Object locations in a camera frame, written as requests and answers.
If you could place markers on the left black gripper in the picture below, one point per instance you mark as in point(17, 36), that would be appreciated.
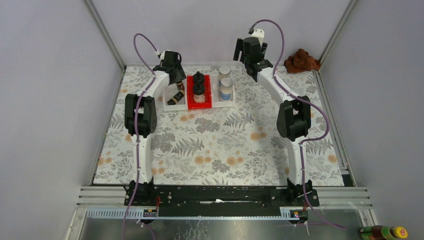
point(177, 74)

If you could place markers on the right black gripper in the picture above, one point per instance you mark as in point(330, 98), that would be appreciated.
point(239, 47)

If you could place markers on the blue-label shaker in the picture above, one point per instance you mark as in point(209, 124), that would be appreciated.
point(226, 89)
point(224, 72)

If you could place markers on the black-cap jar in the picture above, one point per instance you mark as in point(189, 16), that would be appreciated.
point(198, 78)
point(199, 93)

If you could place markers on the small dark spice bottle front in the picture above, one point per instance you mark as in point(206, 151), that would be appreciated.
point(176, 98)

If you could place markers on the small dark spice bottle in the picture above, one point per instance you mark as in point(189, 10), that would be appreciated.
point(176, 98)
point(180, 86)

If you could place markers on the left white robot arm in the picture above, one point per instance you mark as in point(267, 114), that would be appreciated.
point(140, 112)

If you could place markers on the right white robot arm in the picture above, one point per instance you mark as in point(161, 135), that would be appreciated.
point(293, 119)

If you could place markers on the left clear plastic bin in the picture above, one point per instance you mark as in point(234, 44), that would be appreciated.
point(168, 93)

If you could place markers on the clear plastic bin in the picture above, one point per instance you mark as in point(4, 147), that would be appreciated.
point(215, 93)
point(168, 93)

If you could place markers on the red plastic bin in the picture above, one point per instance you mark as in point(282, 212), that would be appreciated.
point(191, 104)

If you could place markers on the right clear plastic bin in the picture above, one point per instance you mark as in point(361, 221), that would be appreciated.
point(215, 93)

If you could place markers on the brown crumpled cloth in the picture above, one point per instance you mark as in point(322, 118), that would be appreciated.
point(300, 62)

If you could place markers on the floral table mat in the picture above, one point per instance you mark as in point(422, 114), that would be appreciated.
point(237, 145)

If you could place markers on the green yellow-cap bottle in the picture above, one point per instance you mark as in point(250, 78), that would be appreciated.
point(380, 232)

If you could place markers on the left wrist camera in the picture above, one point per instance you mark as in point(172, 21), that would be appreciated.
point(160, 54)

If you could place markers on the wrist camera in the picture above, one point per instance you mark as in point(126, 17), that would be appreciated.
point(160, 54)
point(258, 33)

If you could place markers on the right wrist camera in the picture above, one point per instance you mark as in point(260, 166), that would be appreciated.
point(258, 33)

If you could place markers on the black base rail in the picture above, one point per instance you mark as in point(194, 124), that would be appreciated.
point(218, 201)

